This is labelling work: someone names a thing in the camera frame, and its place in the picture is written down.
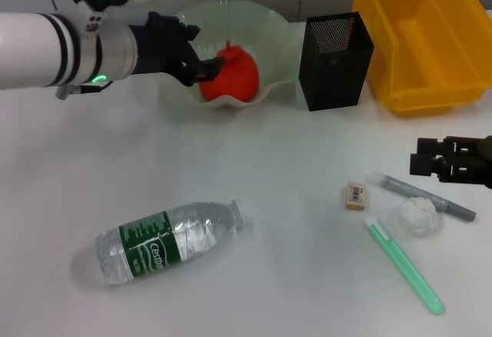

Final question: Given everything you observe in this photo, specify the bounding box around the orange fruit with knob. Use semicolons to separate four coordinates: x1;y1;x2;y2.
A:
198;42;260;103

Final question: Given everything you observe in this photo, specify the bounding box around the clear green-label water bottle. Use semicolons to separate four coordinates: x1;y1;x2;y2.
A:
95;198;257;286

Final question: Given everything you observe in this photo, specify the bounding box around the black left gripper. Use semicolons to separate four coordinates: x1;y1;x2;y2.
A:
128;11;228;87

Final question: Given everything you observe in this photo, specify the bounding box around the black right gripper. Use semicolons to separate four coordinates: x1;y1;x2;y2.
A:
409;135;492;190

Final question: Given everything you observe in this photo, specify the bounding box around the white paper ball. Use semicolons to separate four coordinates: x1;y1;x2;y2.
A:
398;195;442;238

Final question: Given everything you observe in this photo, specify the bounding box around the yellow plastic storage bin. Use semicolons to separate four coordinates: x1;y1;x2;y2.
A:
351;0;492;118

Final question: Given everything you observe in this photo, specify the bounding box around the green pen with white cap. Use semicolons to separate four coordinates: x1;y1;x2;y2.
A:
364;215;446;316

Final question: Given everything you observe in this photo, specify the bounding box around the pale green wavy fruit bowl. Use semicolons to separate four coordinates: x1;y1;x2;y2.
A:
153;0;303;110

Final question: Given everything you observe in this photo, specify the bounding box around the grey marker pen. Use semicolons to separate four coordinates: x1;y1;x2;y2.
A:
368;174;477;222

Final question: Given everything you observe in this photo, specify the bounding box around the black mesh pen holder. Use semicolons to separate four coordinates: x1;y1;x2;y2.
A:
298;11;375;112

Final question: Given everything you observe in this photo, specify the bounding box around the beige eraser with barcode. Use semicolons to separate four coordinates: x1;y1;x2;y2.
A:
340;182;369;212

